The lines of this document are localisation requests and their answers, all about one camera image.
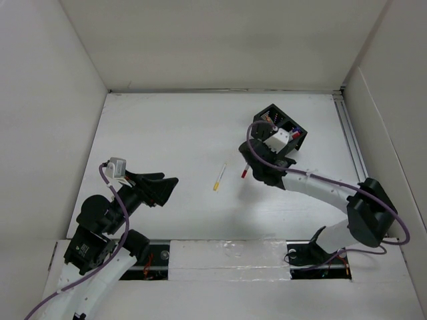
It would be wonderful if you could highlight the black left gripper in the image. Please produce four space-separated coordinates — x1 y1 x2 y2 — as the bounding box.
107 167 178 232

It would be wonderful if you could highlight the yellow cap marker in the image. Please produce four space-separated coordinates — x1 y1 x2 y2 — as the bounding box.
213 163 227 191

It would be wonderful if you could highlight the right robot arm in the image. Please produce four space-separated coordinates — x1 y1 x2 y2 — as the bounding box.
238 139 398 269

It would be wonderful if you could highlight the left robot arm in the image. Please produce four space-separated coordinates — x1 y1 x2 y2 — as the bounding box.
26 163 179 319

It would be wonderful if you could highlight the black two-compartment pen holder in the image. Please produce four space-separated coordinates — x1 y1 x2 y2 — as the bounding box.
251 104 307 157

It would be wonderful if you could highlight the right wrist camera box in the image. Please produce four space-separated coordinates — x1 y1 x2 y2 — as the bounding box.
264 129 290 153

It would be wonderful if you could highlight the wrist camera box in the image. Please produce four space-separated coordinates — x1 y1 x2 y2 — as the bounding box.
264 129 290 153
105 157 127 179

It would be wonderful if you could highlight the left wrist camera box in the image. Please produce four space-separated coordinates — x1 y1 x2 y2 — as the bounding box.
105 157 127 179

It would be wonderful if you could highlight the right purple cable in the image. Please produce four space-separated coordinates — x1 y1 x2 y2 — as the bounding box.
246 120 411 271

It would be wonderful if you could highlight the purple cable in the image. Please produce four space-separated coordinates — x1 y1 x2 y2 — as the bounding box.
246 120 411 271
25 162 130 320

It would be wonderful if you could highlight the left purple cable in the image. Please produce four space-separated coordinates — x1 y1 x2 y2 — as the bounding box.
25 162 130 320

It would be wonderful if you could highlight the aluminium rail right side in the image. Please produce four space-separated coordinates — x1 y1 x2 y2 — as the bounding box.
333 89 388 237

